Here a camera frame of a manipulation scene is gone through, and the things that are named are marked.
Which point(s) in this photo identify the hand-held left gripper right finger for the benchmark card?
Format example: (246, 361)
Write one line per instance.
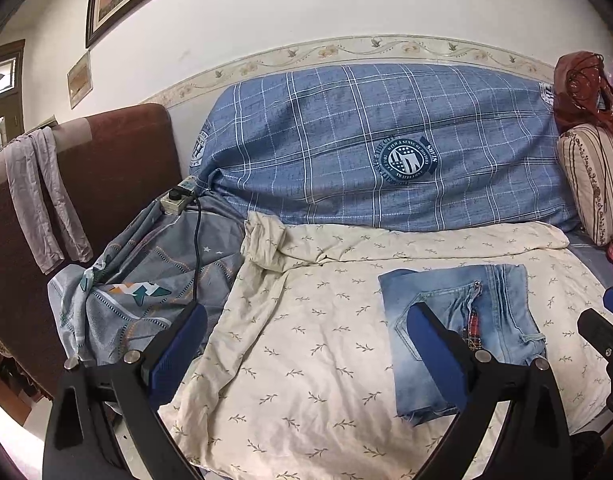
(436, 355)

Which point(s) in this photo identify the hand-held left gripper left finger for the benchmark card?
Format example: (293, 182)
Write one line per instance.
(179, 355)

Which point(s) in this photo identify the blue denim pants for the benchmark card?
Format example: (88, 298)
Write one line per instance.
(446, 300)

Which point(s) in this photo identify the blue striped bedsheet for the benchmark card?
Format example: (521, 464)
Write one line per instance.
(593, 257)

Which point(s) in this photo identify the grey patterned sheet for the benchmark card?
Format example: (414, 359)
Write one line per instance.
(151, 260)

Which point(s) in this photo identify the beige striped pillow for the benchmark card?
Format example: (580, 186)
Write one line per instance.
(593, 180)

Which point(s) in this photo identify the cream leaf-print blanket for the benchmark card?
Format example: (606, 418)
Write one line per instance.
(311, 320)

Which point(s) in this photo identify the white power strip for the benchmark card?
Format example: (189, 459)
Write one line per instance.
(179, 197)

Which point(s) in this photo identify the brown headboard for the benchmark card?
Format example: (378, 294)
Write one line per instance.
(111, 160)

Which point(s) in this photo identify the brown-red plastic bag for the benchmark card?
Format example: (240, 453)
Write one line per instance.
(581, 90)

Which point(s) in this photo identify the grey hanging cloth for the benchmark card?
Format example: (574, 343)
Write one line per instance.
(41, 185)

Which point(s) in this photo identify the blue plaid duvet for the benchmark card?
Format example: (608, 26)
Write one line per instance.
(311, 150)

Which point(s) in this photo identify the small framed picture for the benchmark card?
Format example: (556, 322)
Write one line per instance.
(80, 80)

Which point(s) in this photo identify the wooden framed window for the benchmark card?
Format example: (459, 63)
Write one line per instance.
(6, 85)

